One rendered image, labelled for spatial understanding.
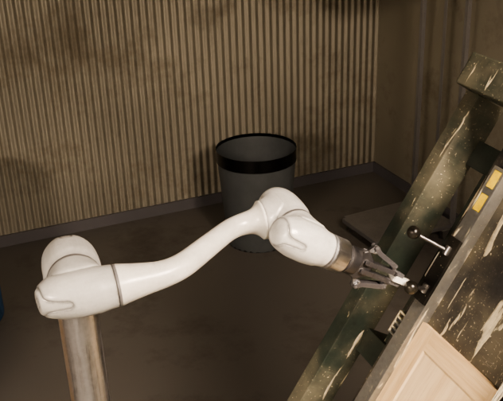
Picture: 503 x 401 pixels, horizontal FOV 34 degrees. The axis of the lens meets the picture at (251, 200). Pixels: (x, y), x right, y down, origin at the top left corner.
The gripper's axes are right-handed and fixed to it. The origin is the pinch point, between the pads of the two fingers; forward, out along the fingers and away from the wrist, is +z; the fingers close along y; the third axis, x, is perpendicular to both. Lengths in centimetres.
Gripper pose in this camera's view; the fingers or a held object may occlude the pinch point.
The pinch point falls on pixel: (400, 280)
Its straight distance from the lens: 224.5
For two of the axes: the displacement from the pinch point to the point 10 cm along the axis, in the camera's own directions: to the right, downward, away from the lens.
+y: -4.7, 8.6, 1.8
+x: 3.6, 3.7, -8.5
